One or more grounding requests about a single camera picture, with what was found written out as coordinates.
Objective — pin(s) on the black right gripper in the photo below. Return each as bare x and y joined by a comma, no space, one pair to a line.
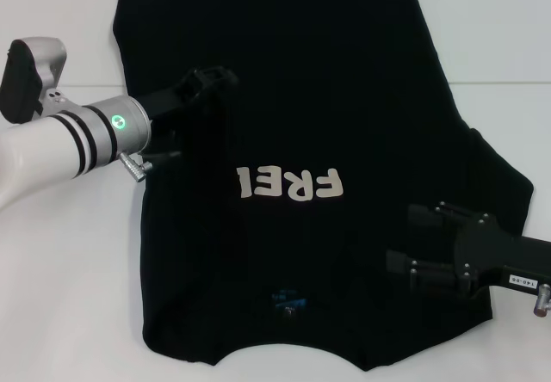
490,257

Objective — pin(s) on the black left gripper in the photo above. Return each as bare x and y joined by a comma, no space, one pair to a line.
168,106

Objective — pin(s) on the black shirt with FREE print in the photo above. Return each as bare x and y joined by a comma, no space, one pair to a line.
327,98

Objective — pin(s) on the silver right plug connector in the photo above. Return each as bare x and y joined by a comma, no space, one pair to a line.
541,302

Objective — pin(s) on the black and silver left wrist camera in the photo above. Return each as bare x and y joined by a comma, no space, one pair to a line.
26,81

